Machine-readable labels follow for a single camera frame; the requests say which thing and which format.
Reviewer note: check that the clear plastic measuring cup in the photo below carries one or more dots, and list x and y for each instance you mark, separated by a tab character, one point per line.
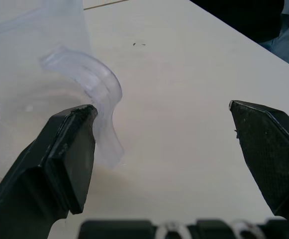
34	79

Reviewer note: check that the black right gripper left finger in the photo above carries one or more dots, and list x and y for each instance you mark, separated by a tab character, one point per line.
47	169

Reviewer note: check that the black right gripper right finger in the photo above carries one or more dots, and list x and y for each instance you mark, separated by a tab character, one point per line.
268	154

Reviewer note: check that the seated person in jeans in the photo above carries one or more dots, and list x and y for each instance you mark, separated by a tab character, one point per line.
266	22

